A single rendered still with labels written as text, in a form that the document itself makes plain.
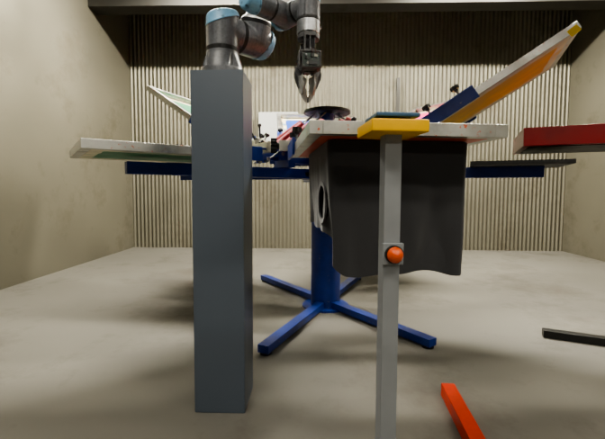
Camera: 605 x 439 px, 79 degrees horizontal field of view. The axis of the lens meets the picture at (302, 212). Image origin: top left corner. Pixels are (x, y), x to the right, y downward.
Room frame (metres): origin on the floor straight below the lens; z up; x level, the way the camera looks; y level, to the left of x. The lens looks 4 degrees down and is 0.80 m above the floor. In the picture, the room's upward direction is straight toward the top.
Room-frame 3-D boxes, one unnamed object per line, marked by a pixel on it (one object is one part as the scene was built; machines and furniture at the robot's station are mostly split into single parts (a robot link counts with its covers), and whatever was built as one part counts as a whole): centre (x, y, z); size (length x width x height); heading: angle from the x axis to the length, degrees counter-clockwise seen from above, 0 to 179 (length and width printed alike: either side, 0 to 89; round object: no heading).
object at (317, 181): (1.38, -0.09, 0.77); 0.46 x 0.09 x 0.36; 6
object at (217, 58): (1.36, 0.29, 1.25); 0.15 x 0.15 x 0.10
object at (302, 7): (1.24, -0.01, 1.40); 0.09 x 0.08 x 0.11; 45
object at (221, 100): (1.36, 0.29, 0.60); 0.18 x 0.18 x 1.20; 88
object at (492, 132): (1.45, -0.27, 0.97); 0.79 x 0.58 x 0.04; 6
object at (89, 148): (1.97, 0.57, 1.05); 1.08 x 0.61 x 0.23; 126
